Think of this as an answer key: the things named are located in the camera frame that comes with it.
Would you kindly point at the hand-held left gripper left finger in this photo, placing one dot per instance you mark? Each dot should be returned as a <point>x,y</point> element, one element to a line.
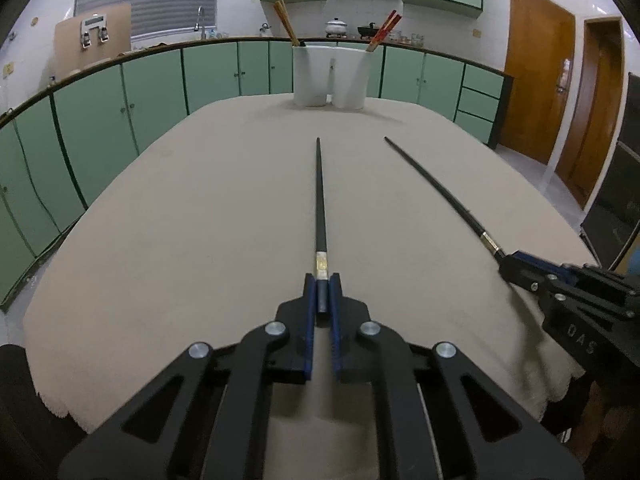
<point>310,330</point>

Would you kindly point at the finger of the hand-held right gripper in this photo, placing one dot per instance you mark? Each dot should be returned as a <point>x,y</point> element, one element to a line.
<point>520,272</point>
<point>585,272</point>

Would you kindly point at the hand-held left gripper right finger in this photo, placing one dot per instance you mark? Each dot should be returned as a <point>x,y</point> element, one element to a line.
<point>334,332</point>

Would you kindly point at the black chopstick with gold band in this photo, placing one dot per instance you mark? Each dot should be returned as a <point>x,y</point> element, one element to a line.
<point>440,192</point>
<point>321,210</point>

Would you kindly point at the white double utensil holder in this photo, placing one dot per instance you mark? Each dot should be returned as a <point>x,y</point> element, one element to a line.
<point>320,77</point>

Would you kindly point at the red patterned chopstick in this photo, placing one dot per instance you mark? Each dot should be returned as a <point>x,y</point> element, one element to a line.
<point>388,29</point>
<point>391,27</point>
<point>384,30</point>
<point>381,36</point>

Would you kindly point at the plain wooden chopstick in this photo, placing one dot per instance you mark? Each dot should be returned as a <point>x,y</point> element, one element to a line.
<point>281,18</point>
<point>288,17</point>

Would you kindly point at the person's right forearm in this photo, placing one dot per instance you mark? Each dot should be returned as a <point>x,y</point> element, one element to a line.
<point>607,415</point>

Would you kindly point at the black appliance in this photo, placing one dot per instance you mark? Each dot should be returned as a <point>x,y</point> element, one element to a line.
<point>617,210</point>

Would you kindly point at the beige tablecloth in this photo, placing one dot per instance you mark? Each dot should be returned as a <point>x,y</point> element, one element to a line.
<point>200,240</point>

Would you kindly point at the wooden door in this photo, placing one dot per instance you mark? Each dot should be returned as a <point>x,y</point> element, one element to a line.
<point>595,110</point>
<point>537,75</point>

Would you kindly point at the row of glass jars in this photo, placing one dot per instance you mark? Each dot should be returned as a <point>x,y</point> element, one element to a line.
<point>407,39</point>

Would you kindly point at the green lower kitchen cabinets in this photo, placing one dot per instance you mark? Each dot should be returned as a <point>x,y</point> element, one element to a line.
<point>150,95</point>

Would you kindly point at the black wok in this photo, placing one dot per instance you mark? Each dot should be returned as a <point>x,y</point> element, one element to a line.
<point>367,30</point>

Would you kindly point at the white cooking pot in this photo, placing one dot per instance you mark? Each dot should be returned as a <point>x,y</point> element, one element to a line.
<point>337,27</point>

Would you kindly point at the metal sink faucet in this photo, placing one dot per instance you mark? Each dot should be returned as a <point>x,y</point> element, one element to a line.
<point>201,22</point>

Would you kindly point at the brown cardboard board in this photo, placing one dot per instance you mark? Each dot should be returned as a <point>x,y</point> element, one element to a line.
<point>67,55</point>

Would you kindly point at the white bracket device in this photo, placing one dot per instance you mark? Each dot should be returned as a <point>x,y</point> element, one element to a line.
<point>94,27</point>

